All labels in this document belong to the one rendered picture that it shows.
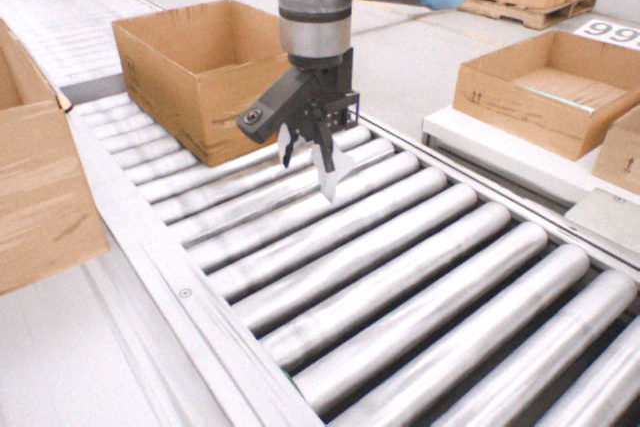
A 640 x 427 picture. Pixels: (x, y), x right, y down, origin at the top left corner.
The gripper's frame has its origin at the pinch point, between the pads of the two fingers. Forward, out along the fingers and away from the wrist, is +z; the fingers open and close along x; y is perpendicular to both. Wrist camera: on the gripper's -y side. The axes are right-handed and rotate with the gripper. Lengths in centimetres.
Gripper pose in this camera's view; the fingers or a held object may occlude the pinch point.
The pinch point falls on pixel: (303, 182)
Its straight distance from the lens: 72.1
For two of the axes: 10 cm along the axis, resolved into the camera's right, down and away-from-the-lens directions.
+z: 0.0, 8.2, 5.8
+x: -6.1, -4.6, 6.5
